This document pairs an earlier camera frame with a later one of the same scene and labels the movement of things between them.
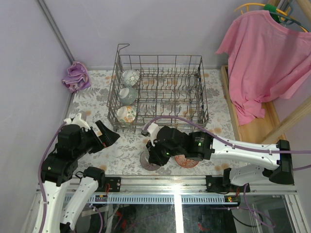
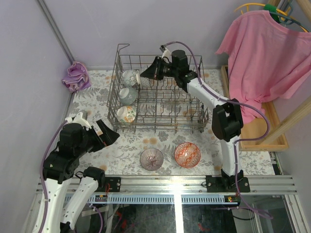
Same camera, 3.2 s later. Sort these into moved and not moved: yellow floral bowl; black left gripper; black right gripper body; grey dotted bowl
Moved: black right gripper body
Not moved: grey dotted bowl; yellow floral bowl; black left gripper
